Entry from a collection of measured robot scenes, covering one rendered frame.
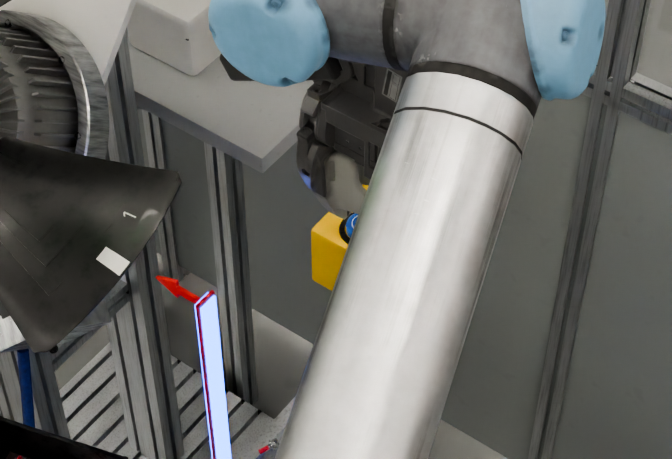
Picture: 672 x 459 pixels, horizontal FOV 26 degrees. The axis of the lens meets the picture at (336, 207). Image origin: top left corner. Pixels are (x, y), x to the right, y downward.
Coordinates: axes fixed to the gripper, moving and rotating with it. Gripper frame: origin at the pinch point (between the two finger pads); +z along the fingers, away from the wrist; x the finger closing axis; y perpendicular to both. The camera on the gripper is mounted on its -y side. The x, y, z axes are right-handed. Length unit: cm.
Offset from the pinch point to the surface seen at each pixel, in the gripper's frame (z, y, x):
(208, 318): 26.2, -15.2, -0.3
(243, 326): 118, -60, 54
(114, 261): 24.2, -26.1, -1.4
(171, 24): 48, -65, 49
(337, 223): 35.7, -17.5, 24.0
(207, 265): 132, -83, 71
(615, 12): 32, -8, 70
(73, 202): 23.6, -34.4, 1.6
